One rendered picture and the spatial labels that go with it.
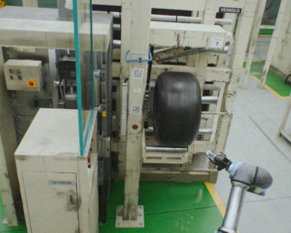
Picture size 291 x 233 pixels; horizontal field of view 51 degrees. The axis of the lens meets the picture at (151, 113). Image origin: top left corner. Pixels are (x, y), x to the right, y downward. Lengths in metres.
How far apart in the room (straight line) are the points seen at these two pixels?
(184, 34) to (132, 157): 1.08
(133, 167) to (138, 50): 1.02
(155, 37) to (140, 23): 0.33
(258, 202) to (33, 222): 2.34
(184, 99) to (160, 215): 1.41
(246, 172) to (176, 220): 1.44
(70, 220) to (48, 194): 0.24
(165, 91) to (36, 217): 1.18
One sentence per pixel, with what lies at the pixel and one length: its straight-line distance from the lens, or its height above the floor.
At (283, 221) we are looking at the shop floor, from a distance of 3.52.
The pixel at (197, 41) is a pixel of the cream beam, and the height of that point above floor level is 1.70.
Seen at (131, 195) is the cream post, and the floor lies 0.34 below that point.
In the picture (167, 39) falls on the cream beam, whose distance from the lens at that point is 2.43.
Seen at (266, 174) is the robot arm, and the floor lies 1.22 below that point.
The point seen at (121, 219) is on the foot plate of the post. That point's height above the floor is 0.01.
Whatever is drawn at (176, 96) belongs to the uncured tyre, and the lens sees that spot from 2.18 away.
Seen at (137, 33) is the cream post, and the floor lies 1.80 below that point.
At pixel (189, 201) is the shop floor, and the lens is 3.38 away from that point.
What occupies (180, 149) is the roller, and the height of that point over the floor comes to 0.91.
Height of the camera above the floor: 2.32
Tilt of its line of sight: 29 degrees down
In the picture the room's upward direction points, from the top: 5 degrees clockwise
